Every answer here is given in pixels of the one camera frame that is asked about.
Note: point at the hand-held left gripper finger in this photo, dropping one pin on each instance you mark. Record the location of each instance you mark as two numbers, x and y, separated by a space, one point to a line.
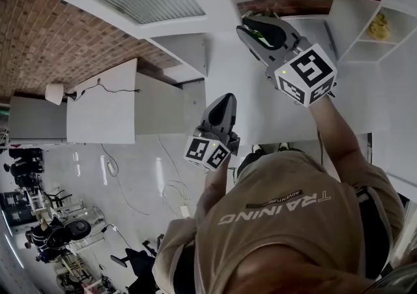
208 118
230 116

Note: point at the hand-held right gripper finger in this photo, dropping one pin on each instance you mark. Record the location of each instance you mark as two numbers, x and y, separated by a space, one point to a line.
257 53
289 30

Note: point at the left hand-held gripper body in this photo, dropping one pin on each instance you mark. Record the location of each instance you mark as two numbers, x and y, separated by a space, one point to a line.
205 154

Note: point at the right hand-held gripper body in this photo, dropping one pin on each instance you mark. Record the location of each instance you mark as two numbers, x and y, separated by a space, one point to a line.
306 74

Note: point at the person's left forearm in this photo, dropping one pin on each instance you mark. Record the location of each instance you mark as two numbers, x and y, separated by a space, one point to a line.
215 185

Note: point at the person's right forearm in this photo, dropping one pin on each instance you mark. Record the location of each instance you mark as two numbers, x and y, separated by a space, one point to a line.
335 136

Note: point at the white shelving unit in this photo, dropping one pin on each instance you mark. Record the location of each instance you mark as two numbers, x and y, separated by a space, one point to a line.
358 25

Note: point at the person's left shoe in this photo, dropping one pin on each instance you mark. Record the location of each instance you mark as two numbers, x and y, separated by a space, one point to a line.
256 148

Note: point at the person's legs dark trousers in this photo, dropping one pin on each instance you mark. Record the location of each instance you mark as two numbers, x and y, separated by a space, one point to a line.
249 165

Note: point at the yellow crumpled cloth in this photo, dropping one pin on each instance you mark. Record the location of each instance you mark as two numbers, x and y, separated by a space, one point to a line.
379 27

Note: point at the person's torso beige shirt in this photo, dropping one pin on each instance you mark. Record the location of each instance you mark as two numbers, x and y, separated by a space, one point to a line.
277 237

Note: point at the black office chair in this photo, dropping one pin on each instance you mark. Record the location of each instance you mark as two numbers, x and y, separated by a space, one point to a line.
140 263

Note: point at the black floor fan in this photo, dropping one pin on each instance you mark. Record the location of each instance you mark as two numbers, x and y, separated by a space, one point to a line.
78 230

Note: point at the person's head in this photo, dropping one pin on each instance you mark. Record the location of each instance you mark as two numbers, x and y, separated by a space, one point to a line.
293 276

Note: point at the white table lamp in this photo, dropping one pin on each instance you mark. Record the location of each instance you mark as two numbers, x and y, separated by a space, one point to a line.
53 94

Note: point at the head-worn camera rig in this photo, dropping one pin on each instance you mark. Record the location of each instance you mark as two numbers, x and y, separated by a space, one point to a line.
400 279

